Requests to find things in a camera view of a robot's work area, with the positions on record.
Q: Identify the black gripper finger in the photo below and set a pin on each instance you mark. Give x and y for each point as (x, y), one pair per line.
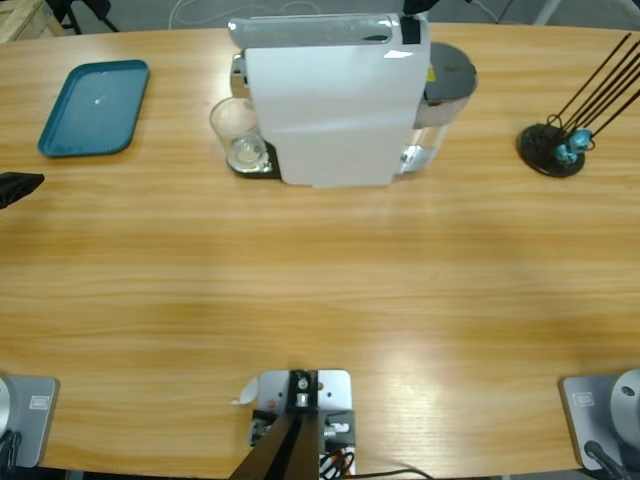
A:
(417, 6)
(17, 189)

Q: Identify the grey coffee machine lever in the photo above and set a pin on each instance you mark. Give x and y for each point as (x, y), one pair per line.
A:
(310, 30)

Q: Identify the clear drinking glass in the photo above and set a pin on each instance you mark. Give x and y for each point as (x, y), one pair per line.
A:
(235, 135)

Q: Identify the white capsule coffee machine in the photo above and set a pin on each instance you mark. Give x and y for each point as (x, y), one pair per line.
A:
(330, 110)

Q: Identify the clear water tank grey lid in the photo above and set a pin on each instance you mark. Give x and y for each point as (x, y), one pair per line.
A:
(450, 70)

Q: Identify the teal plastic tray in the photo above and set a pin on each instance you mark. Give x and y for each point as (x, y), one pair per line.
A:
(95, 115)

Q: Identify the wooden crate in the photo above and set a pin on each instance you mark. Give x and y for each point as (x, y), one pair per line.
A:
(20, 20)

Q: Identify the black capsule holder stand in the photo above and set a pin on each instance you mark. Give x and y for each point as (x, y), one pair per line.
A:
(537, 150)

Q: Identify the black chair legs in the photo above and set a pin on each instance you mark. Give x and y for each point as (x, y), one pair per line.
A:
(90, 6)

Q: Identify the white metal frame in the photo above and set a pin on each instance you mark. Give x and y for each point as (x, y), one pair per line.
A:
(547, 12)

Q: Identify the arm grey base plate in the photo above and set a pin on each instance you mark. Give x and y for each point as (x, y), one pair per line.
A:
(600, 415)
(30, 420)

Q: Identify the white mount block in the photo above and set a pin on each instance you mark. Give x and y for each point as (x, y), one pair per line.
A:
(332, 387)

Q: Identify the black camera post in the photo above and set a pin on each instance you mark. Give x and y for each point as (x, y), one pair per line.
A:
(290, 450)

